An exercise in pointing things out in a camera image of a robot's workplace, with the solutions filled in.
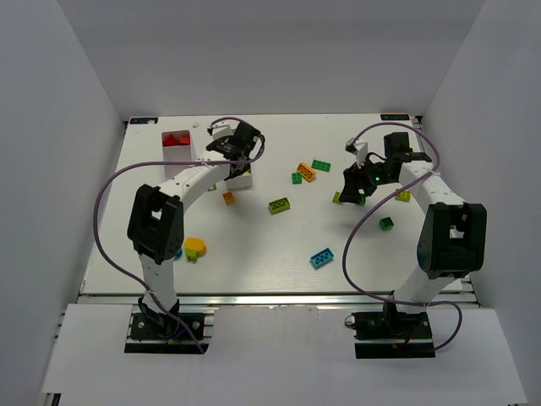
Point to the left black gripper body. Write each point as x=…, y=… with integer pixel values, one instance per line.
x=236, y=165

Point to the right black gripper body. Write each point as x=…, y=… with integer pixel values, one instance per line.
x=356, y=182

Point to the red 2x3 lego brick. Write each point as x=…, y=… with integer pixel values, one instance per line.
x=169, y=140

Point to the lime 2x3 lego brick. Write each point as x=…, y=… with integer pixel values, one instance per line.
x=279, y=205

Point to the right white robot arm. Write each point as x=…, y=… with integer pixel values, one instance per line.
x=452, y=239

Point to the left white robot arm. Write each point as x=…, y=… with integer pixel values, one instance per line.
x=156, y=224

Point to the right white divided container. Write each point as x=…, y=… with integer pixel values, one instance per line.
x=243, y=181

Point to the white divided container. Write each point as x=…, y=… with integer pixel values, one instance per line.
x=179, y=153
x=243, y=181

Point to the green lego brick top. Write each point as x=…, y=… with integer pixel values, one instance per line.
x=321, y=165

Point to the orange 2x3 lego brick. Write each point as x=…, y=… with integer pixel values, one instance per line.
x=307, y=173

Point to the green lego lower right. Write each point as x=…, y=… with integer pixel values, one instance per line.
x=386, y=223

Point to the orange small lego brick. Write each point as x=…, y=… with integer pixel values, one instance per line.
x=228, y=198

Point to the small green lego pile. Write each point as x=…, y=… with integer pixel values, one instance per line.
x=296, y=178

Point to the left white divided container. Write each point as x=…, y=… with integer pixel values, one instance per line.
x=179, y=153

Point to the blue 2x3 lego brick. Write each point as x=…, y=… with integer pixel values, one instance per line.
x=321, y=258

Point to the yellow heart lego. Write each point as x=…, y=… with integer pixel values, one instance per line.
x=194, y=248

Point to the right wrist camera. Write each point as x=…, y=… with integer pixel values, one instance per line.
x=359, y=148

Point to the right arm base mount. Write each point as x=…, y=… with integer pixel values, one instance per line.
x=389, y=334

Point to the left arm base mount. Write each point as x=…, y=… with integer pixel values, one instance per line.
x=157, y=333

